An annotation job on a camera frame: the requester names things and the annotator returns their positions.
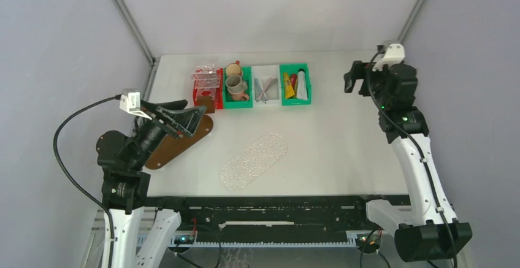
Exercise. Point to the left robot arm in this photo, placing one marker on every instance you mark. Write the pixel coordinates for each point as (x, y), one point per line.
(122, 158)

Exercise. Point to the white toothpaste tube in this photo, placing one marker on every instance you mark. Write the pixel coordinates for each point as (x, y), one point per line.
(301, 92)

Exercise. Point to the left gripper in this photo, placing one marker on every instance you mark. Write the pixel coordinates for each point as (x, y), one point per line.
(188, 118)

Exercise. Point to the red plastic bin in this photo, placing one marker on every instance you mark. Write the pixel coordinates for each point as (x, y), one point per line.
(220, 104)

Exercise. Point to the black front rail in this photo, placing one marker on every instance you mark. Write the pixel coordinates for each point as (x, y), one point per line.
(278, 220)

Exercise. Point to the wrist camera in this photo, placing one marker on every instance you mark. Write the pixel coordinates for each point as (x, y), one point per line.
(389, 53)
(130, 103)

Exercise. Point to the beige cup orange handle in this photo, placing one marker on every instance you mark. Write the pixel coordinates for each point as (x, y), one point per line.
(234, 69)

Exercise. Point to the green bin with toothpaste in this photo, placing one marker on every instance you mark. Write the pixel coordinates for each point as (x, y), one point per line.
(293, 69)

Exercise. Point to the yellow toothpaste tube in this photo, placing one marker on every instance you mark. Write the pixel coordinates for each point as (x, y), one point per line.
(287, 87)

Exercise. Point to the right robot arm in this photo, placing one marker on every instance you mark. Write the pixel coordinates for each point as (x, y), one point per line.
(432, 230)

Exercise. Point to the clear acrylic holder box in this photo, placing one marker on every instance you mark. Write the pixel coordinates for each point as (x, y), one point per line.
(206, 79)

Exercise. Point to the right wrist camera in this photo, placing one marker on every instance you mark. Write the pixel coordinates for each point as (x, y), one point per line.
(389, 53)

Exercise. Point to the white translucent bin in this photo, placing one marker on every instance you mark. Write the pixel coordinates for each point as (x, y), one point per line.
(264, 72)

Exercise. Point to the green bin with cups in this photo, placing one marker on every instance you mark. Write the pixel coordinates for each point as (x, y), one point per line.
(229, 103)

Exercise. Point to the grey ceramic mug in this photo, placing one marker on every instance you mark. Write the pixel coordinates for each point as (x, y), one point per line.
(235, 84)

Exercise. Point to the brown wooden oval tray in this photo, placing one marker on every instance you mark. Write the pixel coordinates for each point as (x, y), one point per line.
(171, 147)

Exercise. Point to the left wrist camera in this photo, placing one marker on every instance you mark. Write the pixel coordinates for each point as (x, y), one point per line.
(130, 103)

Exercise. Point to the right circuit board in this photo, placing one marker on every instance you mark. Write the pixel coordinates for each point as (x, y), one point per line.
(369, 245)

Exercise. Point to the clear holder with wooden ends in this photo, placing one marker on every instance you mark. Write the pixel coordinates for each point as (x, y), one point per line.
(207, 102)

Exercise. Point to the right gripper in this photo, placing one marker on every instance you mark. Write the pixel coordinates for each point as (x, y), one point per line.
(357, 72)

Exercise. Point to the clear textured oval tray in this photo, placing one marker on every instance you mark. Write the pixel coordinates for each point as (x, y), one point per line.
(253, 161)

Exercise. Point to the pink toothbrush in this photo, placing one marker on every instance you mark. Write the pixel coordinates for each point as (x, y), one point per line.
(263, 89)

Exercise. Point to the red toothpaste tube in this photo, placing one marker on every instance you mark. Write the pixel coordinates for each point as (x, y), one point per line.
(293, 82)

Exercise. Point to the circuit board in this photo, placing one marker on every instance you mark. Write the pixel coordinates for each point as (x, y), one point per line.
(183, 240)
(369, 245)

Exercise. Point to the left circuit board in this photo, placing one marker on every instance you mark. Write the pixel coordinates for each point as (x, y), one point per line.
(183, 240)

